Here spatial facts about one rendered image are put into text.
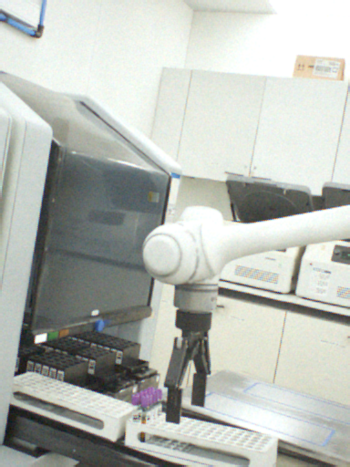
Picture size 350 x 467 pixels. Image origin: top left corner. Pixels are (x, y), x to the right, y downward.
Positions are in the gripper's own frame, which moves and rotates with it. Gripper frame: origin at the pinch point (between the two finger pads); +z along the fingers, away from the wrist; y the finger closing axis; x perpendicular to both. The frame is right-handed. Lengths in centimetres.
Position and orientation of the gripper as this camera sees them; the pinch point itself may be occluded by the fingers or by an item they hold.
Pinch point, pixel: (186, 408)
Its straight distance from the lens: 132.0
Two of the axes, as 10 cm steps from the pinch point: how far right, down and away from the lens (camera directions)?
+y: 3.9, 0.2, 9.2
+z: -0.8, 10.0, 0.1
